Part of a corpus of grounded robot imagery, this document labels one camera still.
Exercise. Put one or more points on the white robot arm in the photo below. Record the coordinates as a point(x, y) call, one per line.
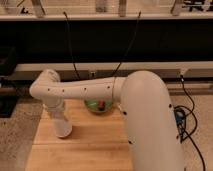
point(147, 110)

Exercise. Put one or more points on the red brown object in bowl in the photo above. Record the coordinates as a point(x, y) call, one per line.
point(101, 105)

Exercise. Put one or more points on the green bowl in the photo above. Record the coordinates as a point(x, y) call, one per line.
point(91, 105)

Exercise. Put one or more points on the blue connector box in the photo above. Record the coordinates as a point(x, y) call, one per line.
point(180, 120)

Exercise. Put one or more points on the black equipment at left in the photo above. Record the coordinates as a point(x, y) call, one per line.
point(8, 96)

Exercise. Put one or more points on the wall power outlet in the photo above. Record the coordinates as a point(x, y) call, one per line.
point(92, 74)

